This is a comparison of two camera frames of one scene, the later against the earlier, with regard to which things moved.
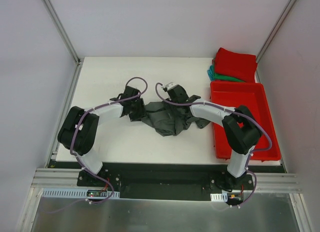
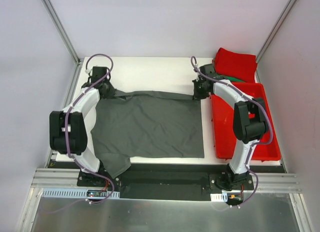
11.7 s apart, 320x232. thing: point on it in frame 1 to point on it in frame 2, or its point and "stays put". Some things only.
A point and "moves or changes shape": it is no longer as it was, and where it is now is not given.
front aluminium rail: (47, 178) stays put
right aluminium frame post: (292, 0) stays put
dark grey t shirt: (168, 119) moves or changes shape
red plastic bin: (252, 95) stays put
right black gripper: (185, 108) to (198, 91)
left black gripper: (139, 111) to (110, 92)
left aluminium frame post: (60, 27) stays put
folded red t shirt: (238, 66) stays put
